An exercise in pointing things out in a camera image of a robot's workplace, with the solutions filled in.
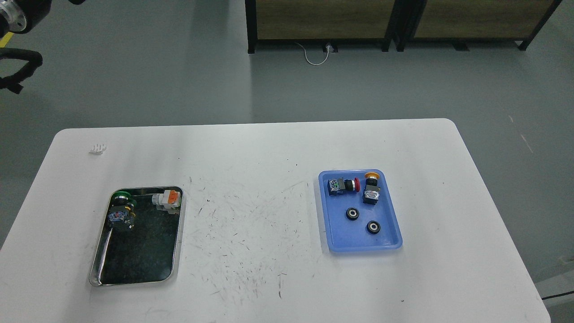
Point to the black gear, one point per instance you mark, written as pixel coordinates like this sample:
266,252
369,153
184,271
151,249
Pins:
352,213
373,227

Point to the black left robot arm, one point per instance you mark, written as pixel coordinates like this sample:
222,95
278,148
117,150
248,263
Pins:
20,17

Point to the blue plastic tray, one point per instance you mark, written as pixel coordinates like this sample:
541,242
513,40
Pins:
344,235

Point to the silver metal tray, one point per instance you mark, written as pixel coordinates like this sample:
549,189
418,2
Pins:
149,253

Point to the small white plastic clip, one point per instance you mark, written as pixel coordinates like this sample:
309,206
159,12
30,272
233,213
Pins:
98,149

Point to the red push button switch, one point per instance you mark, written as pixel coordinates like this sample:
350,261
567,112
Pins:
339,186

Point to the yellow push button switch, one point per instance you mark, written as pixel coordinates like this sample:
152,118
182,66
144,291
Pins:
372,190

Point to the orange white switch block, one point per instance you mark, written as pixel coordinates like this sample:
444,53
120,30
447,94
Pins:
169,200

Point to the left wooden cabinet black frame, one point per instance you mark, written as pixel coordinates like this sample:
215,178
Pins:
326,21

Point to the wooden cabinet black frame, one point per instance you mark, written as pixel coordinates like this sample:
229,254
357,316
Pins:
460,22
326,21

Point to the green push button switch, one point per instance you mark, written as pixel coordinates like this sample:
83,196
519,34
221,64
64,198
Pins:
121,213

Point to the right wooden cabinet black frame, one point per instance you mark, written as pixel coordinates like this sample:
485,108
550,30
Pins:
460,22

